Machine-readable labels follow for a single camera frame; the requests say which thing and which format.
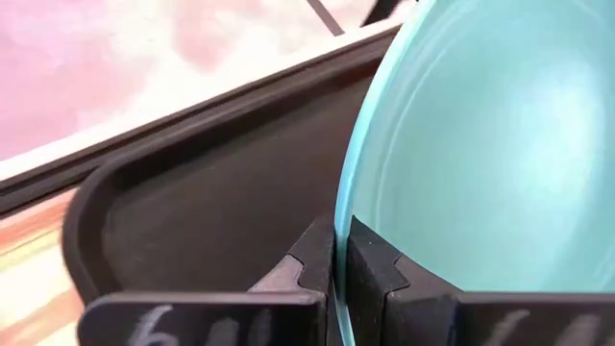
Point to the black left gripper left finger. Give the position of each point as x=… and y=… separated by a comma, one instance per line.
x=192, y=322

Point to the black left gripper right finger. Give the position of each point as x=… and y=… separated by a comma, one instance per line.
x=432, y=322

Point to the black tray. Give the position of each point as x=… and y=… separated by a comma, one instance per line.
x=216, y=192

